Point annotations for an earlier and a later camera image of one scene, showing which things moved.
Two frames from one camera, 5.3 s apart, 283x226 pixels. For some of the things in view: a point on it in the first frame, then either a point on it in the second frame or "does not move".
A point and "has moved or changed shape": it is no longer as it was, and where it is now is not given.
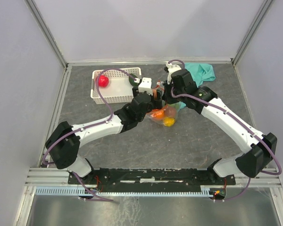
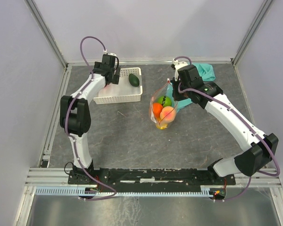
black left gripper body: (150, 107) -> (115, 76)
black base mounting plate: (151, 177) does not move
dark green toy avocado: (132, 80) does not move
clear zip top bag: (167, 114) has moved or changed shape
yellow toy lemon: (169, 122) -> (162, 126)
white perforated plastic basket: (114, 85) does not move
